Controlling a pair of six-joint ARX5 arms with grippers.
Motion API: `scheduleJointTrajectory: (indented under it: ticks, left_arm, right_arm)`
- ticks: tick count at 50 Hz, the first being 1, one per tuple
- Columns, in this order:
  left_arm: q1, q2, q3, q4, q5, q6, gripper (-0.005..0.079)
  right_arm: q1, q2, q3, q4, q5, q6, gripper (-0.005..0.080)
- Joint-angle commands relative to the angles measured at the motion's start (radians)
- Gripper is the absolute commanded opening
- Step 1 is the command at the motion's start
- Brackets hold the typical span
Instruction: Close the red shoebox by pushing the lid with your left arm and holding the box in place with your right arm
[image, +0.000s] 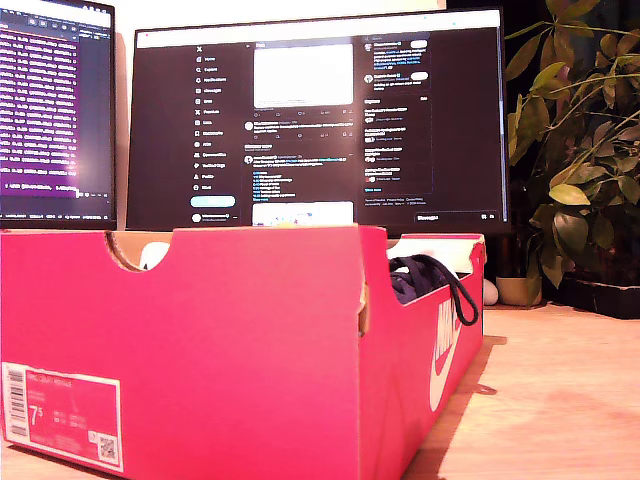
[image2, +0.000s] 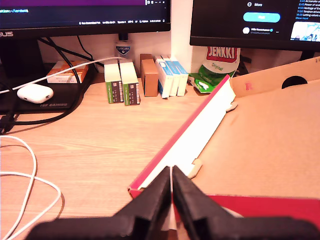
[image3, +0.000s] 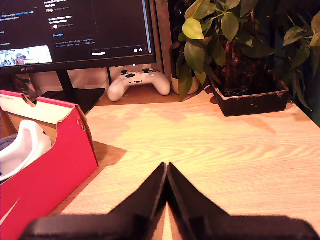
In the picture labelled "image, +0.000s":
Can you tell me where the wide black computer monitor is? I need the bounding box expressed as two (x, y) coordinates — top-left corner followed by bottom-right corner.
(124, 6), (514, 239)

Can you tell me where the black planter tray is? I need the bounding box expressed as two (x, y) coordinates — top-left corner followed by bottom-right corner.
(546, 272), (640, 321)

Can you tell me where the pale small plant pot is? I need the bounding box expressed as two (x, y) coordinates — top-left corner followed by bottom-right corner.
(495, 275), (544, 307)

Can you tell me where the red Nike shoebox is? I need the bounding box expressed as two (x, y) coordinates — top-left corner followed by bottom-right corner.
(0, 223), (487, 480)

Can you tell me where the monitor with purple terminal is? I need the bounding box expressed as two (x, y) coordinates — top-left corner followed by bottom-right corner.
(0, 0), (118, 232)

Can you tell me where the green leafy houseplant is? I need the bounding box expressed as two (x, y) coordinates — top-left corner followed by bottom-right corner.
(503, 0), (640, 290)

